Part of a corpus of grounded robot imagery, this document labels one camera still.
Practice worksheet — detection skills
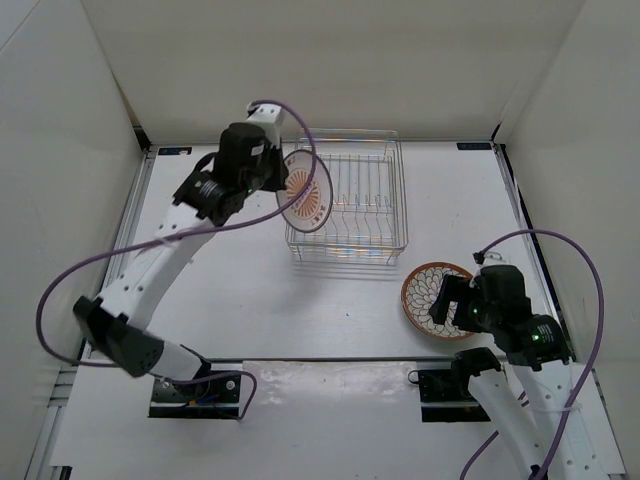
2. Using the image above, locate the flower patterned plate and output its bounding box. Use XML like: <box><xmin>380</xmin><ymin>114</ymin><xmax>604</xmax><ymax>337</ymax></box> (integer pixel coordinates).
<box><xmin>399</xmin><ymin>261</ymin><xmax>481</xmax><ymax>342</ymax></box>

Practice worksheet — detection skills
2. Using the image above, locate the orange patterned plate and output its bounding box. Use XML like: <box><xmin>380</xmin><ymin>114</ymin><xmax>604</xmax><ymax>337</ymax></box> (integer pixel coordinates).
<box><xmin>276</xmin><ymin>150</ymin><xmax>333</xmax><ymax>233</ymax></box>

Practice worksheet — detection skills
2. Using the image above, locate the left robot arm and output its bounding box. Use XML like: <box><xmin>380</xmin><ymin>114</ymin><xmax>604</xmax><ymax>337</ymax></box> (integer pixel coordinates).
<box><xmin>73</xmin><ymin>120</ymin><xmax>287</xmax><ymax>400</ymax></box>

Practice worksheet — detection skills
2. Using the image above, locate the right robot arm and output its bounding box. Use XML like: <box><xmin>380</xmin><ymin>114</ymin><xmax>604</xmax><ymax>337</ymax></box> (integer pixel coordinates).
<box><xmin>429</xmin><ymin>265</ymin><xmax>609</xmax><ymax>479</ymax></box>

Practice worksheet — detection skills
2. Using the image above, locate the left table label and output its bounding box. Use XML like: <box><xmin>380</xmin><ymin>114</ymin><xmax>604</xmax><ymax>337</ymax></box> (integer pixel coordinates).
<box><xmin>157</xmin><ymin>147</ymin><xmax>192</xmax><ymax>156</ymax></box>

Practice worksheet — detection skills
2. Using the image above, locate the table label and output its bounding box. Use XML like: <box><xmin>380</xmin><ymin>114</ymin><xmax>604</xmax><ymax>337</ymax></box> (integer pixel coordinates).
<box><xmin>456</xmin><ymin>142</ymin><xmax>492</xmax><ymax>151</ymax></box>
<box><xmin>157</xmin><ymin>147</ymin><xmax>192</xmax><ymax>156</ymax></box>

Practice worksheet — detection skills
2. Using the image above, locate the right table label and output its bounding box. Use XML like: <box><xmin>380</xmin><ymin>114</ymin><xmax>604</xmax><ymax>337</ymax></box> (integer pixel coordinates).
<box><xmin>456</xmin><ymin>142</ymin><xmax>492</xmax><ymax>151</ymax></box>

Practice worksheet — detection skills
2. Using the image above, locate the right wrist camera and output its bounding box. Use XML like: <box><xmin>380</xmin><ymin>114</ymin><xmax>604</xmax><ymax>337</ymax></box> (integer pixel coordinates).
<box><xmin>472</xmin><ymin>251</ymin><xmax>510</xmax><ymax>268</ymax></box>

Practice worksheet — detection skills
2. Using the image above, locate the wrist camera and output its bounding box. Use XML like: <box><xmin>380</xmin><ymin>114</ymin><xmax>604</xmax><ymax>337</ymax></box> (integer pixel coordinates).
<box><xmin>246</xmin><ymin>103</ymin><xmax>285</xmax><ymax>149</ymax></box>
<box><xmin>472</xmin><ymin>251</ymin><xmax>510</xmax><ymax>268</ymax></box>

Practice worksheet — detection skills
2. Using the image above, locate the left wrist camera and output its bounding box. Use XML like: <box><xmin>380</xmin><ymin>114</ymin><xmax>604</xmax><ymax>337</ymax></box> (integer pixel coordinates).
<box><xmin>246</xmin><ymin>103</ymin><xmax>285</xmax><ymax>149</ymax></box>

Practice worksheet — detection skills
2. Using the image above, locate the chrome wire dish rack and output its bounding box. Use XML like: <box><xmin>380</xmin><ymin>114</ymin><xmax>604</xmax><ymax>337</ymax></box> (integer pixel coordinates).
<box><xmin>285</xmin><ymin>128</ymin><xmax>409</xmax><ymax>265</ymax></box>

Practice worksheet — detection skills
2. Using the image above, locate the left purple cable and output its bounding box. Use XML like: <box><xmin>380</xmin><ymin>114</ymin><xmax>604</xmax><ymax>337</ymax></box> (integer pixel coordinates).
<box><xmin>37</xmin><ymin>99</ymin><xmax>320</xmax><ymax>420</ymax></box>

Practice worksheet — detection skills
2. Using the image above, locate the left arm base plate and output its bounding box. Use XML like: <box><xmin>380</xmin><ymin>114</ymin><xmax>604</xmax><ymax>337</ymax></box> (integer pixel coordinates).
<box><xmin>148</xmin><ymin>370</ymin><xmax>243</xmax><ymax>421</ymax></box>

